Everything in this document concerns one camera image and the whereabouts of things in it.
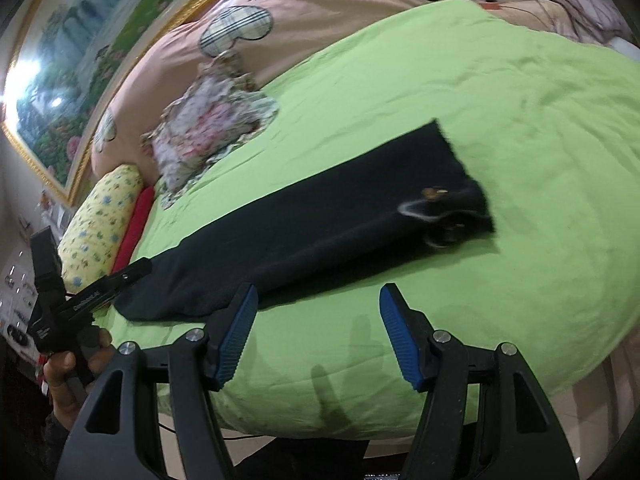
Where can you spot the pink quilt with plaid hearts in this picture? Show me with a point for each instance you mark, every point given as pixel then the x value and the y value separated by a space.
pixel 240 35

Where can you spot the yellow floral bolster pillow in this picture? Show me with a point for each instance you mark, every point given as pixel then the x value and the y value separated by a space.
pixel 97 225

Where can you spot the pink plaid pillow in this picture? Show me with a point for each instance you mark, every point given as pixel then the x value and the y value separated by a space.
pixel 582 5

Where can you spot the dark navy pants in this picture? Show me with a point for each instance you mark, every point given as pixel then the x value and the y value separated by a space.
pixel 320 220

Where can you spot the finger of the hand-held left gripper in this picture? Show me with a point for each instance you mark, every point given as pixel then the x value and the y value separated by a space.
pixel 122 274

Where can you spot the person's left hand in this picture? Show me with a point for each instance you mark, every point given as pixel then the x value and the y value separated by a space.
pixel 65 375

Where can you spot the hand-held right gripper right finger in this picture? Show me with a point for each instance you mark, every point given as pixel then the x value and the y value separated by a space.
pixel 400 335

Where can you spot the gold framed landscape painting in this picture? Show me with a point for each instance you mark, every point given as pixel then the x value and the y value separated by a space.
pixel 85 50

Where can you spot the green bed sheet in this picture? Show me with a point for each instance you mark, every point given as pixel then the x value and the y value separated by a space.
pixel 400 170

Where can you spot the floral ruffled pillow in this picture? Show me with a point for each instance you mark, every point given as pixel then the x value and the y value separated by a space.
pixel 207 130

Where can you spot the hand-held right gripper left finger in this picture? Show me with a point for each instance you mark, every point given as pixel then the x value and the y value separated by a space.
pixel 234 340

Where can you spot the red pillow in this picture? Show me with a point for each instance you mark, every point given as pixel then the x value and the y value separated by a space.
pixel 131 232

